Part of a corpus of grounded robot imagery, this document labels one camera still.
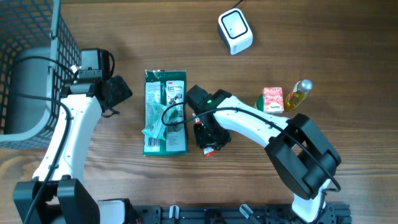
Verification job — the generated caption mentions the red coffee stick sachet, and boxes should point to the red coffee stick sachet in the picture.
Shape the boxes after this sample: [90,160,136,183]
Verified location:
[195,118,215,157]

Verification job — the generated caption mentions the pale green wipes sachet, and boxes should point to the pale green wipes sachet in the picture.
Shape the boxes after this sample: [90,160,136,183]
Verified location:
[142,101,177,141]

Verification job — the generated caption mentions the green 3M sponge packet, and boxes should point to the green 3M sponge packet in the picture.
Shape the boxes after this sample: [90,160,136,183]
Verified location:
[143,70,187,156]

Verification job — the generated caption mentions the green lid small jar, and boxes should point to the green lid small jar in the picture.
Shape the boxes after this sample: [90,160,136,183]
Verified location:
[254,95,264,111]

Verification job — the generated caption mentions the pink Kleenex tissue pack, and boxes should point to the pink Kleenex tissue pack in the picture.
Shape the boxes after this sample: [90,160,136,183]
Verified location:
[262,87,284,114]

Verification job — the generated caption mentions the yellow oil bottle silver cap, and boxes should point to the yellow oil bottle silver cap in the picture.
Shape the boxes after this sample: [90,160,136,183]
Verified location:
[284,80,313,112]

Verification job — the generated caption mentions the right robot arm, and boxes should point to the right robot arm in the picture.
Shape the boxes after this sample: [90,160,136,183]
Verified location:
[185,85,341,223]

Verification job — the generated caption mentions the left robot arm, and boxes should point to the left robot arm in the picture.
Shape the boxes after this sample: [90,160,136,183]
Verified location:
[13,49,132,223]

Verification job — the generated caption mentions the white barcode scanner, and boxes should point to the white barcode scanner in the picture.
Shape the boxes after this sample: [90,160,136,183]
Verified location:
[218,8,254,55]

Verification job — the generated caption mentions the dark grey mesh basket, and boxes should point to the dark grey mesh basket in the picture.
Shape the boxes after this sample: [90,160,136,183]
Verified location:
[1,1,81,149]

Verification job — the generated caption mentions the black left camera cable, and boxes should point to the black left camera cable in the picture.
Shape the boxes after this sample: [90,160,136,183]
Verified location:
[6,55,78,224]

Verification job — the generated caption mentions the black camera cable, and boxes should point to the black camera cable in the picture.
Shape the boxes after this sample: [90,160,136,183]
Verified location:
[6,55,78,224]
[160,101,342,223]

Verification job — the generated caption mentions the black right camera cable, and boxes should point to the black right camera cable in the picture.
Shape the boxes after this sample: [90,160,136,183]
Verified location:
[160,101,342,223]

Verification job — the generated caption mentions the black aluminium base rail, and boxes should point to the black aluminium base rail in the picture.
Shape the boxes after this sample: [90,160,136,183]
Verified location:
[132,203,353,224]

